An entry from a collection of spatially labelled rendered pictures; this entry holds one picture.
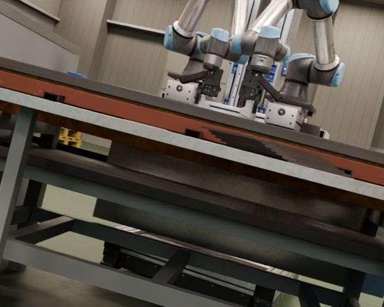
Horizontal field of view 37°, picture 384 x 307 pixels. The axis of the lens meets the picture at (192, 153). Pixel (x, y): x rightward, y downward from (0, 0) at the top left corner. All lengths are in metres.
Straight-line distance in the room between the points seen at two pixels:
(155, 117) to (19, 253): 0.61
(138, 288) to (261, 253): 0.85
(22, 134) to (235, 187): 1.15
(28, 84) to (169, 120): 0.46
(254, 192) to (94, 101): 0.97
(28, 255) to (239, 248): 1.00
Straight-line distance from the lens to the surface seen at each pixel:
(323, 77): 2.72
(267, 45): 2.10
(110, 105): 1.80
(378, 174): 1.76
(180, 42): 2.85
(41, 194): 2.61
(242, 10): 2.61
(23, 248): 1.92
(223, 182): 2.52
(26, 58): 2.48
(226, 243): 2.54
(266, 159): 1.41
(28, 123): 1.65
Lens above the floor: 0.74
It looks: 1 degrees down
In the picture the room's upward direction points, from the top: 15 degrees clockwise
